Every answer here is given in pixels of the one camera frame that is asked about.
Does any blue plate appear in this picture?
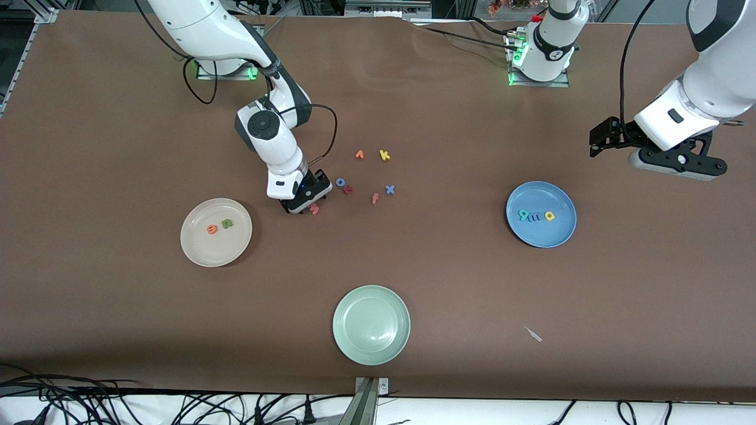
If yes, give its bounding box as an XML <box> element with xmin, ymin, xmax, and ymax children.
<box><xmin>506</xmin><ymin>181</ymin><xmax>578</xmax><ymax>249</ymax></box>

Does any beige brown plate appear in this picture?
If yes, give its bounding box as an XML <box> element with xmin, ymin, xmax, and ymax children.
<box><xmin>180</xmin><ymin>198</ymin><xmax>253</xmax><ymax>268</ymax></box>

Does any pale green plate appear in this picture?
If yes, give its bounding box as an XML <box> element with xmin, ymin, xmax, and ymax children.
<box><xmin>332</xmin><ymin>285</ymin><xmax>412</xmax><ymax>367</ymax></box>

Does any silver metal bar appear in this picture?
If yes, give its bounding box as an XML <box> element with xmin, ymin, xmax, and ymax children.
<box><xmin>344</xmin><ymin>0</ymin><xmax>433</xmax><ymax>17</ymax></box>

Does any brown table cover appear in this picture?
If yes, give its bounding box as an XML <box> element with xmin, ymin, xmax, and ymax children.
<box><xmin>0</xmin><ymin>11</ymin><xmax>756</xmax><ymax>403</ymax></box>

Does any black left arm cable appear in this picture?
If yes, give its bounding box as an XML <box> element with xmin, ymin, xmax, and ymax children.
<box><xmin>619</xmin><ymin>0</ymin><xmax>657</xmax><ymax>128</ymax></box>

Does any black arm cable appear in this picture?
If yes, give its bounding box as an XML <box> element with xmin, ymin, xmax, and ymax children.
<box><xmin>135</xmin><ymin>0</ymin><xmax>338</xmax><ymax>169</ymax></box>
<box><xmin>619</xmin><ymin>0</ymin><xmax>657</xmax><ymax>128</ymax></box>

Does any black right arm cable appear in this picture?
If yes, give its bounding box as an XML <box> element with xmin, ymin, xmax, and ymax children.
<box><xmin>135</xmin><ymin>0</ymin><xmax>338</xmax><ymax>169</ymax></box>

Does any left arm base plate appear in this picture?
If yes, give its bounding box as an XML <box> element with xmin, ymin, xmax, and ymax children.
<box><xmin>507</xmin><ymin>32</ymin><xmax>571</xmax><ymax>88</ymax></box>

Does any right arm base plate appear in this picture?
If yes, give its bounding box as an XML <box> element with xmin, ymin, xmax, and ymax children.
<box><xmin>197</xmin><ymin>58</ymin><xmax>260</xmax><ymax>80</ymax></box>

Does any black cable on cover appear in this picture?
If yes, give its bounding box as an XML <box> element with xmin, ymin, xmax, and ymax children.
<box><xmin>410</xmin><ymin>18</ymin><xmax>520</xmax><ymax>49</ymax></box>

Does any metal table edge bracket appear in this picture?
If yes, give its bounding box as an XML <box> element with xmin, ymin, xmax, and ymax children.
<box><xmin>354</xmin><ymin>377</ymin><xmax>389</xmax><ymax>425</ymax></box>

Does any black floor cable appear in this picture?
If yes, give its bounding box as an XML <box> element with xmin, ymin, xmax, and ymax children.
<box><xmin>0</xmin><ymin>361</ymin><xmax>142</xmax><ymax>393</ymax></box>

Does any aluminium frame rail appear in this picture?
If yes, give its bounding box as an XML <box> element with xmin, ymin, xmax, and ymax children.
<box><xmin>0</xmin><ymin>7</ymin><xmax>60</xmax><ymax>119</ymax></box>

